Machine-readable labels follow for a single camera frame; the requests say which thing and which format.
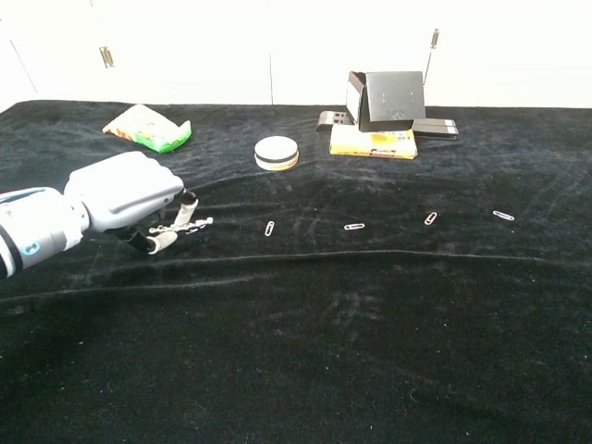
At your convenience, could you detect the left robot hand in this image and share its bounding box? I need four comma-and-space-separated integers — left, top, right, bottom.
63, 150, 201, 257

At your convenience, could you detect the paper clip chain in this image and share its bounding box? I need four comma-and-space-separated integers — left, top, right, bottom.
148, 216, 215, 235

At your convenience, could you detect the green orange snack bag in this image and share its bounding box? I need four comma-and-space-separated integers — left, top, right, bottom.
102, 103, 193, 154

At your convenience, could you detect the round white tin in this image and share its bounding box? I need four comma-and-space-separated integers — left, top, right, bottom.
253, 135, 301, 172

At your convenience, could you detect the folding screen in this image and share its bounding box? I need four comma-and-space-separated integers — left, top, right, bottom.
0, 0, 592, 110

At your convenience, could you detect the black velvet tablecloth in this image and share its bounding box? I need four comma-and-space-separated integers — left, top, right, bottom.
0, 99, 592, 444

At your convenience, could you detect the flat yellow box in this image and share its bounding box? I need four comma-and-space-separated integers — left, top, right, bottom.
328, 123, 419, 161

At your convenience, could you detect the flat black strip case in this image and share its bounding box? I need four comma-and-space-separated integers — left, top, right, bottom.
318, 109, 458, 129
315, 115, 461, 142

